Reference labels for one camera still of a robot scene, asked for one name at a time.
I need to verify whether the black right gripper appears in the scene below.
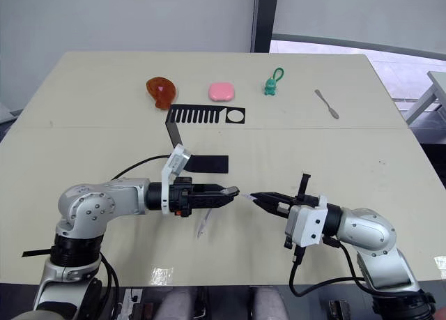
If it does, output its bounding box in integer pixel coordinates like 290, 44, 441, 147
250, 173, 321, 217

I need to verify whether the black tape strip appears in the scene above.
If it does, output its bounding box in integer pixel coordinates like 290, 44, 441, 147
21, 248, 54, 259

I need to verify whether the orange translucent plastic piece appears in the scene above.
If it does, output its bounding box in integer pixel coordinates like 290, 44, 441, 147
145, 76, 178, 110

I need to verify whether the clear tape patch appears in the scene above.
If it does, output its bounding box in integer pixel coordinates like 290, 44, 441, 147
151, 266, 174, 286

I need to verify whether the green dinosaur keychain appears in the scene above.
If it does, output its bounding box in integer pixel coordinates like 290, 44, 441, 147
262, 66, 285, 98

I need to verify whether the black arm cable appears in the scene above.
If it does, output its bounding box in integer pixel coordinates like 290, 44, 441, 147
283, 234, 371, 298
111, 154, 174, 181

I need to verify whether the grey flat pry tool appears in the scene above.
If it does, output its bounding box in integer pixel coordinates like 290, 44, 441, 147
314, 89, 340, 120

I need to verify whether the black body cable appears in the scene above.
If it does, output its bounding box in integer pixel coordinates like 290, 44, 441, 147
98, 252, 122, 320

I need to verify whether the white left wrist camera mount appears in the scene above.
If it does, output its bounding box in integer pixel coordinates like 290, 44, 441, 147
160, 143, 192, 216

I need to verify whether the black comb-shaped stand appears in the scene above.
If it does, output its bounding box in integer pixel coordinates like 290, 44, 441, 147
166, 103, 247, 126

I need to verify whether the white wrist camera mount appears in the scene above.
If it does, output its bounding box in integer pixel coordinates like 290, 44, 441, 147
160, 143, 192, 216
284, 194, 330, 248

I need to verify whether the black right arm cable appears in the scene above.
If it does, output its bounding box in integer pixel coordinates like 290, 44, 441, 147
283, 234, 371, 298

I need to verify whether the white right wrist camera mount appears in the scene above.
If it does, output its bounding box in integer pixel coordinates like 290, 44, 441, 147
284, 194, 330, 248

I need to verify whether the dark window pillar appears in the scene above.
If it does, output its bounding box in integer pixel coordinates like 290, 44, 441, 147
249, 0, 280, 54

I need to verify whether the pink rounded case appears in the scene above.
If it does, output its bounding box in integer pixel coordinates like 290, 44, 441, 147
208, 82, 235, 102

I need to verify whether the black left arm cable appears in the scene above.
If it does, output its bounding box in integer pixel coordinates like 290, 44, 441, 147
111, 154, 174, 181

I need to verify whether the clear watch strap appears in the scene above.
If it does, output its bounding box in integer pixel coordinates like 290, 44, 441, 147
196, 207, 214, 239

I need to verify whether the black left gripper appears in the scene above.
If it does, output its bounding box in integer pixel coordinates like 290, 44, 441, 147
169, 176, 242, 220

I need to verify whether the black rectangular plate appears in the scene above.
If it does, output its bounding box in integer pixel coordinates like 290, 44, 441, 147
184, 155, 230, 175

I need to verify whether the black flat strip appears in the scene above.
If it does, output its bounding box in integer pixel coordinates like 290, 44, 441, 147
163, 120, 184, 149

